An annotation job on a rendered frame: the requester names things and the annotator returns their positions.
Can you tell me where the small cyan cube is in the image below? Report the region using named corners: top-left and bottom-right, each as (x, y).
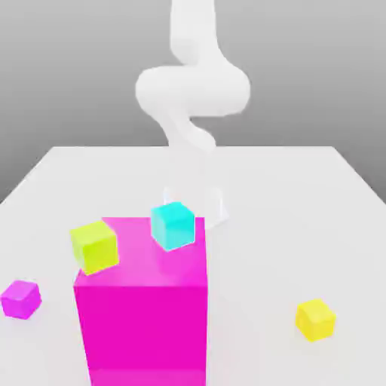
top-left (150, 201), bottom-right (196, 253)

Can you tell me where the small lime cube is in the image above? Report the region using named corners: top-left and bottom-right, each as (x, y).
top-left (69, 220), bottom-right (120, 277)

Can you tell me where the small yellow cube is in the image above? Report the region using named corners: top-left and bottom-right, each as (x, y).
top-left (295, 298), bottom-right (337, 343)

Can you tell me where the small purple cube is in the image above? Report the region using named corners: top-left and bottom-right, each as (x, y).
top-left (0, 279), bottom-right (43, 321)

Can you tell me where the large magenta box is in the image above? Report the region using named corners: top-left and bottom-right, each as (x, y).
top-left (72, 216), bottom-right (209, 386)

